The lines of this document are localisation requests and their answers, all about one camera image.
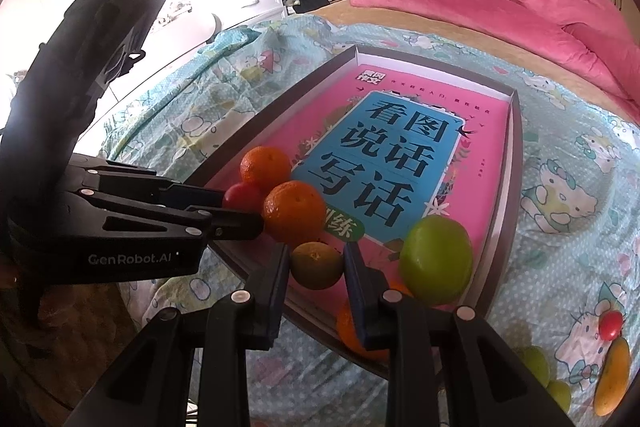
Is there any orange tangerine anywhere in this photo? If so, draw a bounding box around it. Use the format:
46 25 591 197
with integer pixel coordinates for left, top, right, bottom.
336 282 416 360
262 180 327 245
240 146 292 192

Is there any small greenish tangerine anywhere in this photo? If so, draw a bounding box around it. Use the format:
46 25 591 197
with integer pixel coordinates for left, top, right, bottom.
291 242 346 290

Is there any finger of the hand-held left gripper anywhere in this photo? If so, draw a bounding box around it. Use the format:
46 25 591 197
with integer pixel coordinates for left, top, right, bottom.
65 155 228 210
65 187 264 248

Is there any grey cardboard box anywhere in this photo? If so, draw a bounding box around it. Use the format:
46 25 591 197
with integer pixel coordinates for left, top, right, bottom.
187 44 523 383

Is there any yellow mango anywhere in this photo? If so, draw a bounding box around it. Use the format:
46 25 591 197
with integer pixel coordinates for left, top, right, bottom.
592 337 632 417

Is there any red cherry tomato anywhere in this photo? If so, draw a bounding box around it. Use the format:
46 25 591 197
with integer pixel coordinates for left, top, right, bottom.
222 183 266 214
599 311 625 341

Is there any bed with beige sheet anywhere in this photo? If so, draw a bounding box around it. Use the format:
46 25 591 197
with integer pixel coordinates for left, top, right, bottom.
97 0 640 427

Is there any pink book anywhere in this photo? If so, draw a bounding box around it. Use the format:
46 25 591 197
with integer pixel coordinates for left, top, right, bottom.
205 74 508 308

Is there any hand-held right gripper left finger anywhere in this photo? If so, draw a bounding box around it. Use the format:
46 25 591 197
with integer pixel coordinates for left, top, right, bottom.
65 243 292 427

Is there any white desk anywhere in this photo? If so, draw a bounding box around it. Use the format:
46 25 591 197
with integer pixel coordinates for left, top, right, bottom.
80 9 228 148

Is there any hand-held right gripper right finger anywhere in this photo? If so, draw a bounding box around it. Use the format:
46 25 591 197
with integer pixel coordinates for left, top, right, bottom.
344 242 576 427

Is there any green jujube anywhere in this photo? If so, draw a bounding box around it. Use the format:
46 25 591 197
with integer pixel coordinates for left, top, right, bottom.
546 381 572 413
399 215 474 306
520 346 551 383

